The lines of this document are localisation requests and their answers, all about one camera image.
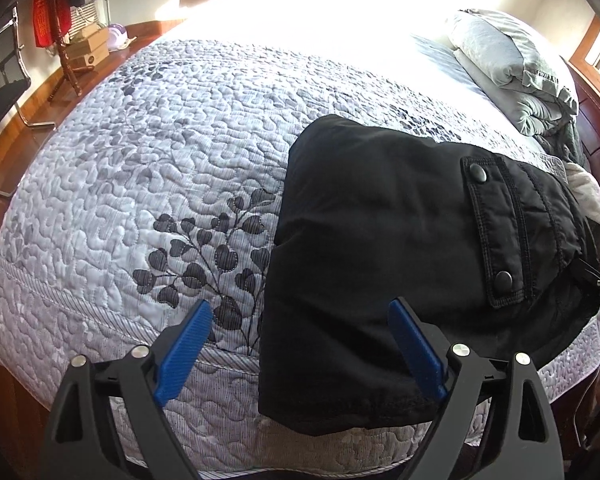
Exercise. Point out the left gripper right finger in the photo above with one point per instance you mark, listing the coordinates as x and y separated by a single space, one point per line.
423 347

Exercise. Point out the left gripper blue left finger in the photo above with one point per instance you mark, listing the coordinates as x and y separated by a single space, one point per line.
176 350

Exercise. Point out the black pants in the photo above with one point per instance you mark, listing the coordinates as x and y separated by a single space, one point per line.
482 246

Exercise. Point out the white quilted bedspread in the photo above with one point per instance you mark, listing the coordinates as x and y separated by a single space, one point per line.
164 187

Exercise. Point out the folded grey blanket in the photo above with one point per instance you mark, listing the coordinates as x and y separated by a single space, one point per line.
548 115

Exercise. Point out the grey pillow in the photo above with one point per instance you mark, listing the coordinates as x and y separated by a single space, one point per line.
505 48

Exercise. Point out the wooden coat rack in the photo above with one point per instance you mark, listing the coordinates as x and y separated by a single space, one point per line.
68 73

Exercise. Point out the cardboard boxes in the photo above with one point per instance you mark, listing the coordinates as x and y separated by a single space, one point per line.
89 47

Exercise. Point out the black mesh office chair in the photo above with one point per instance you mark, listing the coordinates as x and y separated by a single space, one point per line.
15 79

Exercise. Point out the white radiator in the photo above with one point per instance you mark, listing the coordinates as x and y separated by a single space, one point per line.
85 21

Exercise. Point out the red bag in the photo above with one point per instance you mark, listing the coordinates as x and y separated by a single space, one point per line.
44 14

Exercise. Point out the wooden window frame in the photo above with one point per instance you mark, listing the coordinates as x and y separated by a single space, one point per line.
586 58

